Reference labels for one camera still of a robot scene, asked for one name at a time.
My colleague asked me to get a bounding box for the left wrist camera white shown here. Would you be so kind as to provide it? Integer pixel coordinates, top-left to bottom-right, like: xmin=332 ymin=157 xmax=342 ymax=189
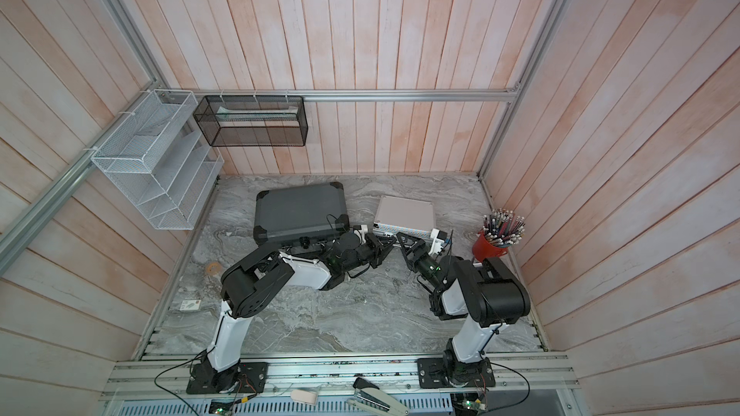
xmin=352 ymin=225 xmax=369 ymax=244

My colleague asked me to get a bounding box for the red pencil bucket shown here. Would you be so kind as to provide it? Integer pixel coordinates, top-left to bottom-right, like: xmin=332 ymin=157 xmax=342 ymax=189
xmin=471 ymin=231 xmax=509 ymax=262

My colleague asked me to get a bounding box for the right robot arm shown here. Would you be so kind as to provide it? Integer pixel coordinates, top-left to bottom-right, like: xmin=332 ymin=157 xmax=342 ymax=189
xmin=396 ymin=232 xmax=531 ymax=389

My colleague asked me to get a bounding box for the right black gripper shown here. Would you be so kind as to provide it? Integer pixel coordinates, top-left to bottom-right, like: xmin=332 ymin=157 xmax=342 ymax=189
xmin=399 ymin=235 xmax=445 ymax=296

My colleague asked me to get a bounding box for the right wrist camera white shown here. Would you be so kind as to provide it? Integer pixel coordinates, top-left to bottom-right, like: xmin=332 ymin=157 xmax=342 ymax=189
xmin=429 ymin=228 xmax=449 ymax=257

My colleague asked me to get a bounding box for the silver aluminium poker case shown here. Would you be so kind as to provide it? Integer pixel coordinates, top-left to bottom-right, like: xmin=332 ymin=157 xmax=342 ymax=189
xmin=373 ymin=196 xmax=436 ymax=240

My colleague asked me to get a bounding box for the black grey stapler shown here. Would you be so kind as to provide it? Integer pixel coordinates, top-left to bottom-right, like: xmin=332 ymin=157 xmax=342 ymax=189
xmin=347 ymin=377 xmax=410 ymax=416

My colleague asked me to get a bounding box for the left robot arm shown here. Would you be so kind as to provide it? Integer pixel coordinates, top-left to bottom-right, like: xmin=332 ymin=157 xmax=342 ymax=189
xmin=202 ymin=230 xmax=396 ymax=382

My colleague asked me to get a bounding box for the pink eraser block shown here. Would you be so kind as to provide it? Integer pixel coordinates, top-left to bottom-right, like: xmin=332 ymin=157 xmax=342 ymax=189
xmin=290 ymin=389 xmax=318 ymax=406

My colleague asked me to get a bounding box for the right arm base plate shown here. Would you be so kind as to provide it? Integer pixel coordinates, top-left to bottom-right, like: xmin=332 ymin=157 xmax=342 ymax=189
xmin=416 ymin=357 xmax=495 ymax=389

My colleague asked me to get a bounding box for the dark grey poker case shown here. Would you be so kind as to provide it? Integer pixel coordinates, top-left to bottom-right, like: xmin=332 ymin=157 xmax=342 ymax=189
xmin=252 ymin=181 xmax=351 ymax=246

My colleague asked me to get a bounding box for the aluminium front rail frame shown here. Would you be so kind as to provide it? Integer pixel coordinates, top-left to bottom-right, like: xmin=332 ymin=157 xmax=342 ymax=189
xmin=100 ymin=352 xmax=580 ymax=401

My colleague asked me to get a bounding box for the black mesh wall basket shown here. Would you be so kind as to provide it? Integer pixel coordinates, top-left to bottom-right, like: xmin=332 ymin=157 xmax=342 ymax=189
xmin=194 ymin=94 xmax=308 ymax=148

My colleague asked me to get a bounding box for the horizontal aluminium wall rail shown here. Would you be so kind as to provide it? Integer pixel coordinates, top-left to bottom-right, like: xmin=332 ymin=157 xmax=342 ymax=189
xmin=194 ymin=89 xmax=518 ymax=102

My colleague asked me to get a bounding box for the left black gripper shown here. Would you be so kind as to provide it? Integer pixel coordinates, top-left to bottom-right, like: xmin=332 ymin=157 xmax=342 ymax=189
xmin=344 ymin=232 xmax=399 ymax=273

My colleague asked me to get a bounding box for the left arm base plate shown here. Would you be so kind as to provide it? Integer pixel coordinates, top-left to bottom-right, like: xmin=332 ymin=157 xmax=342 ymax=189
xmin=186 ymin=359 xmax=269 ymax=395

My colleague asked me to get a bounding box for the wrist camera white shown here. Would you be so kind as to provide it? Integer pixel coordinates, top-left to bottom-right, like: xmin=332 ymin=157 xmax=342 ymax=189
xmin=429 ymin=228 xmax=449 ymax=257
xmin=352 ymin=225 xmax=369 ymax=244

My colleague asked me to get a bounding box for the white mesh wall shelf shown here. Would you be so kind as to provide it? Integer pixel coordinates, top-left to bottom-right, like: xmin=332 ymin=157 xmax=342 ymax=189
xmin=92 ymin=90 xmax=224 ymax=231

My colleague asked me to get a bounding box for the bundle of pencils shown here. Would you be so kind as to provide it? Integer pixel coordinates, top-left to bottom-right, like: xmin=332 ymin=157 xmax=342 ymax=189
xmin=482 ymin=208 xmax=525 ymax=248

